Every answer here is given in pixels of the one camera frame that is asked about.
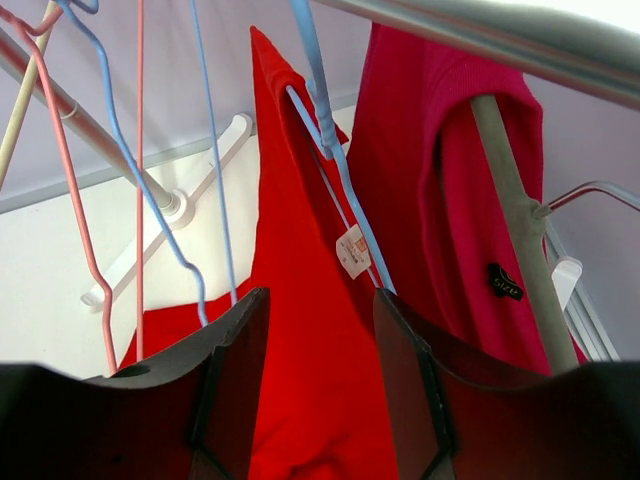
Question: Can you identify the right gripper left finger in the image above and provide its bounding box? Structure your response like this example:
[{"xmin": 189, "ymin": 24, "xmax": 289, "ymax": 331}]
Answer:
[{"xmin": 1, "ymin": 288, "xmax": 270, "ymax": 479}]

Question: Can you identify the white clothes rack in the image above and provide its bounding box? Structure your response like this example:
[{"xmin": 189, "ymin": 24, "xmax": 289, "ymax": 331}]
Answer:
[{"xmin": 0, "ymin": 0, "xmax": 640, "ymax": 364}]

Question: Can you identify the pink wire hanger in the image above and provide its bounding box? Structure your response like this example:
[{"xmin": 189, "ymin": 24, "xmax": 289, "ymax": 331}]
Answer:
[{"xmin": 0, "ymin": 0, "xmax": 147, "ymax": 374}]

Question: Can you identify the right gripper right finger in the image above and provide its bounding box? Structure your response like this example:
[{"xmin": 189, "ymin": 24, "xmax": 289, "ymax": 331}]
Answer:
[{"xmin": 373, "ymin": 289, "xmax": 639, "ymax": 479}]

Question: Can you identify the red t shirt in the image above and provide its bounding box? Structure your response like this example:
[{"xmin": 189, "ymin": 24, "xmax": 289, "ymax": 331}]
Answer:
[{"xmin": 119, "ymin": 25, "xmax": 401, "ymax": 480}]

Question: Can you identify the cream wire hanger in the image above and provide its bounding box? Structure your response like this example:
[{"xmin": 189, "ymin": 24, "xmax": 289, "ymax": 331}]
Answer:
[{"xmin": 1, "ymin": 1, "xmax": 62, "ymax": 186}]

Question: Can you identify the light blue wire hanger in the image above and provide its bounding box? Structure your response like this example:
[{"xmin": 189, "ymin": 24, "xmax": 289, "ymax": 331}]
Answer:
[{"xmin": 54, "ymin": 0, "xmax": 239, "ymax": 329}]

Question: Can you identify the magenta t shirt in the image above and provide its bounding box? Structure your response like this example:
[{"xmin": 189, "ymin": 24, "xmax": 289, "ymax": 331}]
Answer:
[{"xmin": 347, "ymin": 22, "xmax": 589, "ymax": 376}]

